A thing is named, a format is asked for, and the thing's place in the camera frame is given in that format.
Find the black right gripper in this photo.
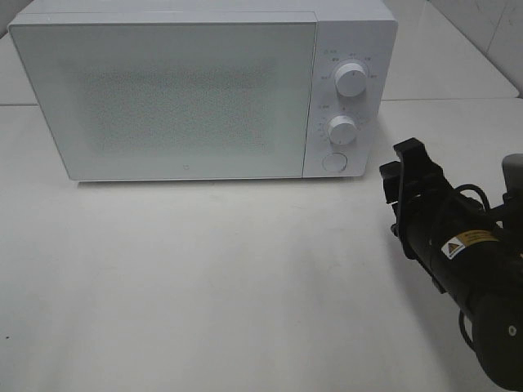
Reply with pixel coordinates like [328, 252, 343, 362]
[379, 138, 503, 294]

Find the white round knob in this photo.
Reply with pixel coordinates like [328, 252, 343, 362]
[327, 115, 357, 145]
[334, 61, 368, 98]

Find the lower white round knob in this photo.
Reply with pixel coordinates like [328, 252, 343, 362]
[327, 115, 357, 145]

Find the white microwave oven body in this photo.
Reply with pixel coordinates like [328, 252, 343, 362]
[8, 1, 398, 179]

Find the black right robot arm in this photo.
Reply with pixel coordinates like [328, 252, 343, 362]
[379, 138, 522, 391]

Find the upper white round knob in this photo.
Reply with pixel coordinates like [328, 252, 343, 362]
[334, 61, 368, 98]

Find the white round door button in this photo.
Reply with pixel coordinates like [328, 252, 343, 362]
[322, 153, 347, 173]

